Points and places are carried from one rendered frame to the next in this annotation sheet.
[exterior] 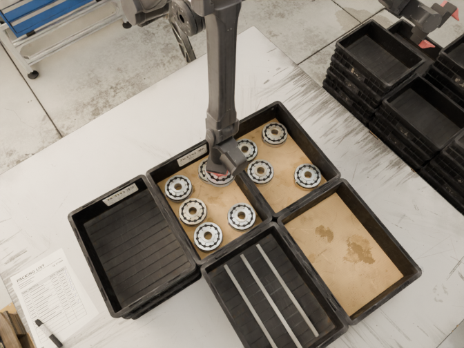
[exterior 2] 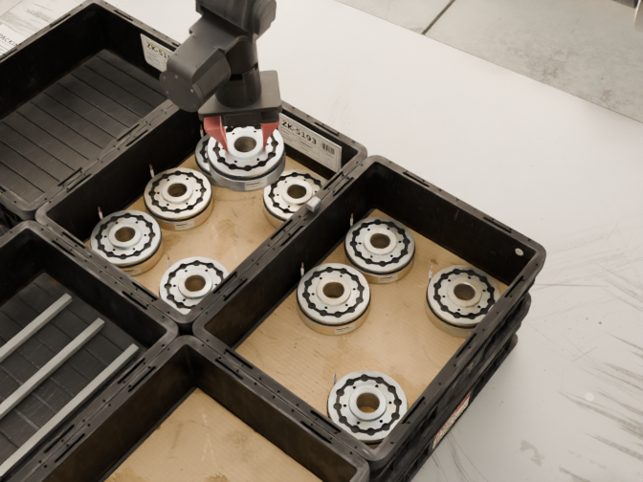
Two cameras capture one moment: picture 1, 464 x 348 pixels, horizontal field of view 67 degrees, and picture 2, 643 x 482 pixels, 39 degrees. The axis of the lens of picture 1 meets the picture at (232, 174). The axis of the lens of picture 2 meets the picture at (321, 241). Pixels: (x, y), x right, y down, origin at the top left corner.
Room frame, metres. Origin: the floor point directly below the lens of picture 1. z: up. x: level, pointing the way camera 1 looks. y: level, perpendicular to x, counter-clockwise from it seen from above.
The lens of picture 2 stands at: (0.27, -0.78, 1.90)
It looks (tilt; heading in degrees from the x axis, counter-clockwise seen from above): 52 degrees down; 68
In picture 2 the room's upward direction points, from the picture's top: straight up
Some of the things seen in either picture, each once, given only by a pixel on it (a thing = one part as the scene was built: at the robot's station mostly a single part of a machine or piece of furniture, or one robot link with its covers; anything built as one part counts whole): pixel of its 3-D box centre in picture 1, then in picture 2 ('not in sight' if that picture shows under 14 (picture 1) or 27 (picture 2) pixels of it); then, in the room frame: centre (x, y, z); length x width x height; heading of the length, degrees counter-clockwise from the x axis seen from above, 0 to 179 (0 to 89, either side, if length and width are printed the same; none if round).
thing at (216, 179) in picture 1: (220, 169); (245, 147); (0.49, 0.04, 1.03); 0.10 x 0.10 x 0.01
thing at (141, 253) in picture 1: (134, 244); (73, 121); (0.29, 0.35, 0.87); 0.40 x 0.30 x 0.11; 30
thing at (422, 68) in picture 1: (402, 59); not in sight; (1.62, -1.17, 0.26); 0.40 x 0.30 x 0.23; 36
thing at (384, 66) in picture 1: (366, 77); not in sight; (1.38, -0.84, 0.37); 0.40 x 0.30 x 0.45; 35
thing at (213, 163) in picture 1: (219, 153); (236, 80); (0.49, 0.03, 1.15); 0.10 x 0.07 x 0.07; 165
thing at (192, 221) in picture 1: (192, 211); (177, 192); (0.41, 0.15, 0.86); 0.10 x 0.10 x 0.01
